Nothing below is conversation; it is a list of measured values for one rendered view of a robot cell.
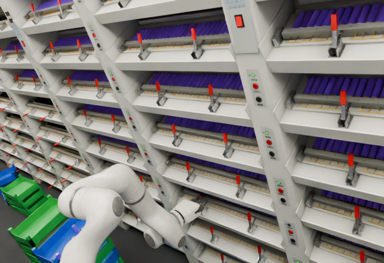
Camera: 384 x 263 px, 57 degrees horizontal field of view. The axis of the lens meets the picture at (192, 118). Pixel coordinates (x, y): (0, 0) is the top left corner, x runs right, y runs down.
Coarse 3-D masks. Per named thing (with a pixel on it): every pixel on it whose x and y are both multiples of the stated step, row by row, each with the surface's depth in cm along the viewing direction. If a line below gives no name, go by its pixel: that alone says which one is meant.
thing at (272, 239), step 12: (180, 192) 175; (204, 204) 166; (204, 216) 162; (216, 216) 159; (228, 216) 155; (228, 228) 154; (240, 228) 149; (264, 228) 143; (276, 228) 141; (264, 240) 140; (276, 240) 138
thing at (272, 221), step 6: (186, 192) 173; (192, 192) 171; (210, 198) 163; (216, 204) 161; (222, 204) 158; (228, 204) 156; (234, 210) 154; (240, 210) 151; (246, 210) 150; (240, 216) 151; (252, 216) 148; (258, 216) 145; (264, 216) 144; (270, 222) 142; (276, 222) 140
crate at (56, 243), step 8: (64, 224) 194; (72, 224) 198; (80, 224) 198; (56, 232) 190; (64, 232) 194; (72, 232) 194; (48, 240) 186; (56, 240) 190; (64, 240) 190; (40, 248) 183; (48, 248) 187; (56, 248) 186; (40, 256) 177; (48, 256) 183
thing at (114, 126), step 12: (84, 108) 205; (96, 108) 198; (108, 108) 191; (72, 120) 206; (84, 120) 200; (96, 120) 192; (108, 120) 187; (120, 120) 177; (96, 132) 191; (108, 132) 179; (120, 132) 174
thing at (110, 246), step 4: (108, 240) 194; (108, 244) 194; (112, 244) 197; (104, 248) 192; (108, 248) 194; (112, 248) 197; (100, 252) 190; (104, 252) 192; (108, 252) 194; (100, 256) 190; (104, 256) 192; (96, 260) 188; (100, 260) 190
